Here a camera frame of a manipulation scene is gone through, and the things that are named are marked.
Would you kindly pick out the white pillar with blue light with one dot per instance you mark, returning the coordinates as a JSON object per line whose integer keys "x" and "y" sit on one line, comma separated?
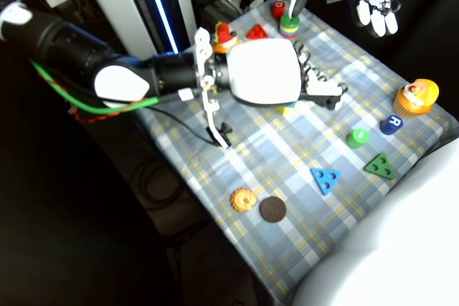
{"x": 107, "y": 5}

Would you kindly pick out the strawberry toy cupcake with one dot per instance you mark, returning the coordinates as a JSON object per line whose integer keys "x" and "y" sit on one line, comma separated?
{"x": 224, "y": 37}

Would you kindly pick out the red cylinder block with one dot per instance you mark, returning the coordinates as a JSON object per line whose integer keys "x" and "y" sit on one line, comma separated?
{"x": 278, "y": 10}

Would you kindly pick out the blue plaid tablecloth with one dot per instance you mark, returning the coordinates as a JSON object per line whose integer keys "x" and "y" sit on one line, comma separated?
{"x": 287, "y": 155}

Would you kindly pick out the peach toy cupcake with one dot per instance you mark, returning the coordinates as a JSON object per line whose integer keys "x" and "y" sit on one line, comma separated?
{"x": 416, "y": 100}

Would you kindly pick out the tan flower toy biscuit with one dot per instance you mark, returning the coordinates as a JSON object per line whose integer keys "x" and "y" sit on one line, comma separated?
{"x": 243, "y": 199}

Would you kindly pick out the white power plug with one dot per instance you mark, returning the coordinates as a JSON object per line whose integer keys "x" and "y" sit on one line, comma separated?
{"x": 256, "y": 1}

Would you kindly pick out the green cylinder block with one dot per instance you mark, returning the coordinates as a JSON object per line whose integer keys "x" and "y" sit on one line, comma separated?
{"x": 358, "y": 138}

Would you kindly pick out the red triangle block with holes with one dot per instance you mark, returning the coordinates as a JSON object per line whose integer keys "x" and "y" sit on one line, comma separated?
{"x": 257, "y": 33}

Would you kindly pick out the green triangle block with holes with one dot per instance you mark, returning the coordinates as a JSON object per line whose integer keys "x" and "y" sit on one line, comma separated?
{"x": 380, "y": 169}

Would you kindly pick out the white power strip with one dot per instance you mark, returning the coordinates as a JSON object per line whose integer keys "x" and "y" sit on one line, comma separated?
{"x": 233, "y": 5}

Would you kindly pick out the blue cylinder block letter R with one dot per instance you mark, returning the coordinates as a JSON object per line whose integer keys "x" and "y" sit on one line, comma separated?
{"x": 391, "y": 125}

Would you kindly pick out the yellow wooden cube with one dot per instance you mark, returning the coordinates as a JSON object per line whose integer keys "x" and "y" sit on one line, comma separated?
{"x": 285, "y": 111}

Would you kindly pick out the brown chocolate toy cookie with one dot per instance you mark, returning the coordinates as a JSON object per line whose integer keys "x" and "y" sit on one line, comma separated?
{"x": 273, "y": 209}

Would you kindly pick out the blue triangle block with holes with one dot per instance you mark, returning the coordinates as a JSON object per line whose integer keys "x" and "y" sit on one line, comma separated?
{"x": 324, "y": 178}

